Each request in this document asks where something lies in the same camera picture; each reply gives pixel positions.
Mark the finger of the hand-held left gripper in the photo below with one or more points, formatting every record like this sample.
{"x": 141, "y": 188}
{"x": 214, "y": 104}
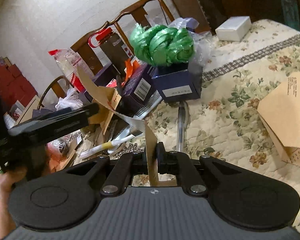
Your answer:
{"x": 75, "y": 118}

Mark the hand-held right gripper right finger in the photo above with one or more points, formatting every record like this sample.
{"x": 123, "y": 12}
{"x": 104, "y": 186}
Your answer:
{"x": 161, "y": 157}

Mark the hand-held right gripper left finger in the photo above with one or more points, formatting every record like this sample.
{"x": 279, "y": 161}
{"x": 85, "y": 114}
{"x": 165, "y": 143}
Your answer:
{"x": 137, "y": 158}

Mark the brown cardboard strip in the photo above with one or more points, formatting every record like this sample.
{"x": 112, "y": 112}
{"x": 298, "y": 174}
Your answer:
{"x": 151, "y": 150}

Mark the silver brooch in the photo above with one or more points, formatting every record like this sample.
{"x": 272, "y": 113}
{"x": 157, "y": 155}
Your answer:
{"x": 127, "y": 148}

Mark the floral cloth covered desktop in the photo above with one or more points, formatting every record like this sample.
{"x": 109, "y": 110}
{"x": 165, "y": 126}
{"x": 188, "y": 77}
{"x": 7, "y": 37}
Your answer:
{"x": 227, "y": 120}

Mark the person's left hand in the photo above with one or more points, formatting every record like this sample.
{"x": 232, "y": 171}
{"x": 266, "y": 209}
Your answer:
{"x": 11, "y": 180}

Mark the white plastic bag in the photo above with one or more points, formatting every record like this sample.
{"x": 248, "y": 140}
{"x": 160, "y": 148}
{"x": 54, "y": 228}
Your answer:
{"x": 70, "y": 100}

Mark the clear ballpoint pen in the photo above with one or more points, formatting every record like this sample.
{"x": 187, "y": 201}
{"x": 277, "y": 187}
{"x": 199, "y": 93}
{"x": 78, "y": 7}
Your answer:
{"x": 182, "y": 127}

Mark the white curved plastic piece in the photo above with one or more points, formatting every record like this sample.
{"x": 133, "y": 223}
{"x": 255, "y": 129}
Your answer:
{"x": 102, "y": 146}

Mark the large brown cardboard flap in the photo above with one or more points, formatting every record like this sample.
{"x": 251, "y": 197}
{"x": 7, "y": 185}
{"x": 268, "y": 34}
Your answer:
{"x": 107, "y": 100}

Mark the round-backed wooden chair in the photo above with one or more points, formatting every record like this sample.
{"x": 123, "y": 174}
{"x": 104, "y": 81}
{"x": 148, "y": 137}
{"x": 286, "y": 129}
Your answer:
{"x": 51, "y": 83}

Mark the white comb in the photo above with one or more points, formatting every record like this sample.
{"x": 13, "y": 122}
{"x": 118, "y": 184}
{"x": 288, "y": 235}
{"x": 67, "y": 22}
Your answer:
{"x": 147, "y": 107}

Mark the sleeve of paper cups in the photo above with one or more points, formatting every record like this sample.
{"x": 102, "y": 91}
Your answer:
{"x": 67, "y": 65}

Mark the long purple box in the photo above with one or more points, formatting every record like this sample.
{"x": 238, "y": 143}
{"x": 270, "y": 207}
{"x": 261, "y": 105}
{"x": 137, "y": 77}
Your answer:
{"x": 106, "y": 72}

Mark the stack of red boxes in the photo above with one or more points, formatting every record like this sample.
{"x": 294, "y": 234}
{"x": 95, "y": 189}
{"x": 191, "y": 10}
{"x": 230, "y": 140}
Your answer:
{"x": 12, "y": 82}

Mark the orange packet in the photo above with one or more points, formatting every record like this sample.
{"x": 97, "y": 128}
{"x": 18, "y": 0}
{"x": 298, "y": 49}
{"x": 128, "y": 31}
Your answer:
{"x": 130, "y": 70}

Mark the purple box with barcode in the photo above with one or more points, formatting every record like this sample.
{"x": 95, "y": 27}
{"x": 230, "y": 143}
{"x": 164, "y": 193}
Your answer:
{"x": 137, "y": 80}

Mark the navy blue box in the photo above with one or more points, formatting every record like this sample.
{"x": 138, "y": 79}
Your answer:
{"x": 177, "y": 85}

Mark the dark bottle with red lid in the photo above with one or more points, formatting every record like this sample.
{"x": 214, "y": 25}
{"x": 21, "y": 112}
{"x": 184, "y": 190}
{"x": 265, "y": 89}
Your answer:
{"x": 210, "y": 5}
{"x": 115, "y": 52}

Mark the green plastic ribbon bundle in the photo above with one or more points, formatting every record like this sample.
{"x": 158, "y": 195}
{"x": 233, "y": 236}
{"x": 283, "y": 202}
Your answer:
{"x": 162, "y": 45}

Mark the clear plastic bag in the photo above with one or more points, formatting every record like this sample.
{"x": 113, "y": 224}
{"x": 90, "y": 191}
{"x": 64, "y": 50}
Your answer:
{"x": 202, "y": 47}

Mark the straight-backed wooden chair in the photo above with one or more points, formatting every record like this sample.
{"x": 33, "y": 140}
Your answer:
{"x": 137, "y": 8}

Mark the brown cardboard box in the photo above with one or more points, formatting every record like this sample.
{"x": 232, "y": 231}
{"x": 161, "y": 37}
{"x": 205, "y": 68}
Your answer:
{"x": 285, "y": 120}

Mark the white cardboard box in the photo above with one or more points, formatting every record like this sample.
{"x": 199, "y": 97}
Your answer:
{"x": 233, "y": 28}

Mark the green curtain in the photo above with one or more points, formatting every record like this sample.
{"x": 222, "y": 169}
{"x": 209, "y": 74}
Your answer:
{"x": 286, "y": 0}

